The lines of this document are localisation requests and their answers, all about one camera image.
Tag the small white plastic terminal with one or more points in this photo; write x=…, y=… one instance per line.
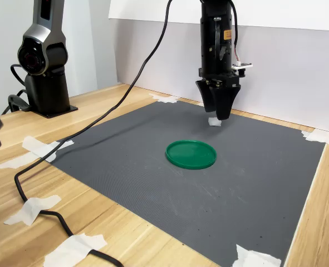
x=213, y=123

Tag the round green lid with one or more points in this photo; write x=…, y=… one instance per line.
x=190, y=154

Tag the white tape piece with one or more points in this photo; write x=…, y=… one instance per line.
x=33, y=144
x=30, y=210
x=250, y=258
x=317, y=136
x=11, y=164
x=200, y=104
x=164, y=98
x=69, y=250

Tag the dark grey mat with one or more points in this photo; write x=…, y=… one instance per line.
x=153, y=194

